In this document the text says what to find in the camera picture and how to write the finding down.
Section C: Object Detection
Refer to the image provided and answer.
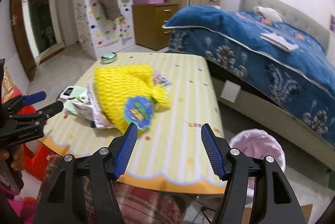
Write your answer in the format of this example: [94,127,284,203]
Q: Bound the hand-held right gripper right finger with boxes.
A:
[201,123,300,224]

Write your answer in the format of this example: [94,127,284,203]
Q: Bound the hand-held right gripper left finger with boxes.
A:
[37,122,138,224]

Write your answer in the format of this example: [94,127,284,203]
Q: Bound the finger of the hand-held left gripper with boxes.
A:
[9,101,64,122]
[9,91,47,112]

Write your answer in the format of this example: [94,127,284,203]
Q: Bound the white printed carton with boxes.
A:
[72,88,98,122]

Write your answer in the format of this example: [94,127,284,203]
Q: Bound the paper leaflets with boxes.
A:
[91,106,117,129]

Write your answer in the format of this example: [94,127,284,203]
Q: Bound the pink-lined trash bin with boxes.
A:
[230,129,286,210]

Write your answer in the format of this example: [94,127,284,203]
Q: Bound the yellow foam net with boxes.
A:
[94,64,172,135]

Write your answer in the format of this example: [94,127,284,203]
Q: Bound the colourful printed wrapper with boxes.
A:
[153,70,172,87]

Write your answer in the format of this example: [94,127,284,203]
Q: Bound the person's left hand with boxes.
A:
[0,148,24,171]

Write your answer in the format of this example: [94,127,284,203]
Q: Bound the white portable charger device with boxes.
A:
[60,86,79,99]

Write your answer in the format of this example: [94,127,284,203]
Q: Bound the gold woven basket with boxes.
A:
[2,67,15,99]

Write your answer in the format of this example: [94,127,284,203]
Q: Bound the red plastic stool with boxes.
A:
[16,93,57,181]

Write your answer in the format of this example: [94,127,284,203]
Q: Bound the person's plaid pants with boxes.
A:
[37,153,189,224]

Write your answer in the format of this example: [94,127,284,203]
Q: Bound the brown wooden door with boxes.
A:
[10,0,37,82]

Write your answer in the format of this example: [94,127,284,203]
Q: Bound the yellow striped tablecloth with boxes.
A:
[39,52,227,194]

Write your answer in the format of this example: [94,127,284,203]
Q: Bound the white toilet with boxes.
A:
[42,26,57,46]

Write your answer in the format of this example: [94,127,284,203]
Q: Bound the white paper sheet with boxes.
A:
[220,81,241,103]

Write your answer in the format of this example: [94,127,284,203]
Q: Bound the magenta cloth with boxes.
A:
[6,195,40,224]

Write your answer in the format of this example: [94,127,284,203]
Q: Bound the green round tin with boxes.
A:
[101,52,117,64]

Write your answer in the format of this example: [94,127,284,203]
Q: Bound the white dotted cabinet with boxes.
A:
[73,0,135,61]

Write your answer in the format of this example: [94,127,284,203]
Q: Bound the bed with blue blanket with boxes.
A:
[162,5,335,147]

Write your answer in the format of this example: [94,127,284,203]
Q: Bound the wooden drawer cabinet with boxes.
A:
[132,3,180,51]

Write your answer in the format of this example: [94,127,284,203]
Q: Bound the folded white cloth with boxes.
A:
[260,32,299,52]

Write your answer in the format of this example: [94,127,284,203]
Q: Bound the grey plush toy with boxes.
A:
[254,6,284,23]

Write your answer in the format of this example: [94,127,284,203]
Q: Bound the grey upholstered bed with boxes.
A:
[207,0,335,175]

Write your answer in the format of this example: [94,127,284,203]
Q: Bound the small wall photo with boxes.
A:
[328,13,335,36]

